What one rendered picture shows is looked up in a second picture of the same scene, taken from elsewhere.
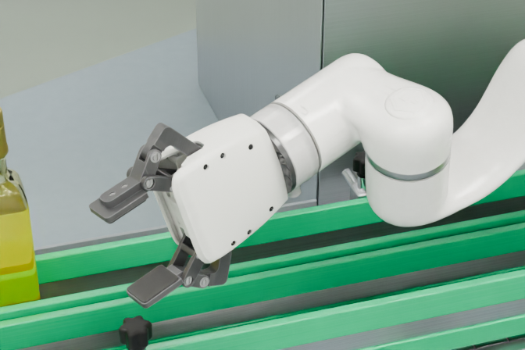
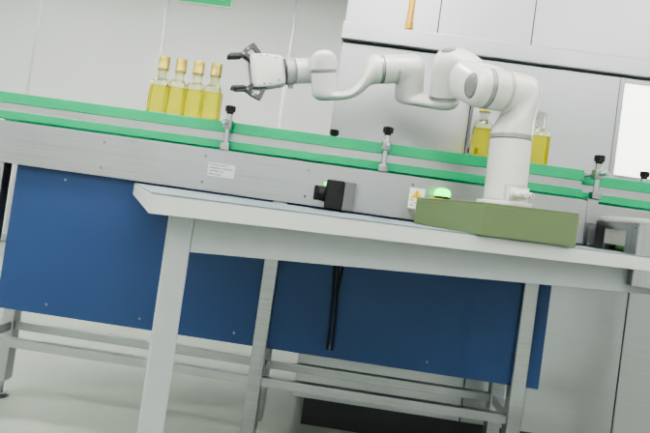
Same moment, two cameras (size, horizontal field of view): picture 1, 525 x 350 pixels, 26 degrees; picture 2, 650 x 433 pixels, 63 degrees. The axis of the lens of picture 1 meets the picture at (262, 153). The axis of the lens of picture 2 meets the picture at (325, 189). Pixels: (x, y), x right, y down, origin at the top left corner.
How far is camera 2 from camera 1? 125 cm
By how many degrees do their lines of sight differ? 38
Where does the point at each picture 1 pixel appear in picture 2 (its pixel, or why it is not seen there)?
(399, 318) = (317, 141)
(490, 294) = (351, 144)
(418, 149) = (320, 57)
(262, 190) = (277, 72)
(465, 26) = (383, 113)
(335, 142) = (303, 67)
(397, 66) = (358, 121)
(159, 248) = not seen: hidden behind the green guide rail
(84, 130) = not seen: hidden behind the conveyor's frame
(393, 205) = (314, 84)
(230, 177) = (267, 62)
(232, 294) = not seen: hidden behind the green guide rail
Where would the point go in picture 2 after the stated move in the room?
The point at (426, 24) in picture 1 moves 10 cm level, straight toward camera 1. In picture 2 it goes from (369, 108) to (358, 101)
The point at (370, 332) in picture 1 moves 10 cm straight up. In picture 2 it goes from (307, 145) to (311, 111)
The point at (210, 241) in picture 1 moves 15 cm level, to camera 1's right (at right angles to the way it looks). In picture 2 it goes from (256, 77) to (305, 80)
